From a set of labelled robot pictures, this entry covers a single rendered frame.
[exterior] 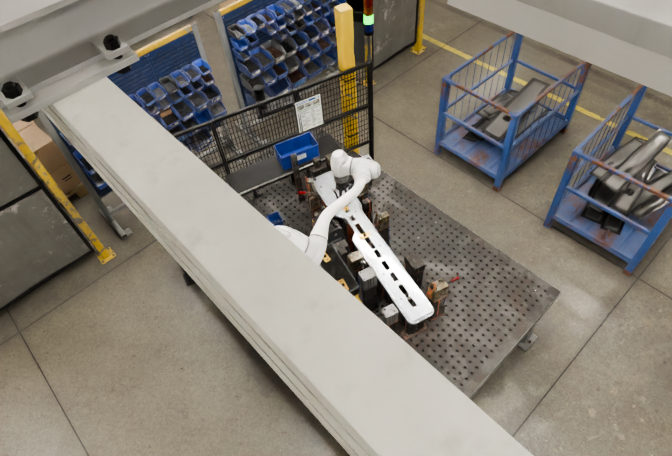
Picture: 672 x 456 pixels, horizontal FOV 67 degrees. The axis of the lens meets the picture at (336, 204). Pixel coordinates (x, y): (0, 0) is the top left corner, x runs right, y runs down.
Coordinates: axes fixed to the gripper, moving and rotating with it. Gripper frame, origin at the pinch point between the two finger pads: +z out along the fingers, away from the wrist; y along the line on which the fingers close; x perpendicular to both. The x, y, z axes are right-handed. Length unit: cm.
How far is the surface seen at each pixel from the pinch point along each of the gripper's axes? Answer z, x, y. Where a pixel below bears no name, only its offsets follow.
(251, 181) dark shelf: 29, 70, -54
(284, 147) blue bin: 21, 89, -23
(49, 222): 58, 115, -222
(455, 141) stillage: 116, 141, 151
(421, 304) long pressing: 38, -64, 27
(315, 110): 1, 97, 6
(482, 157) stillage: 117, 111, 166
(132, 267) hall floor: 129, 106, -182
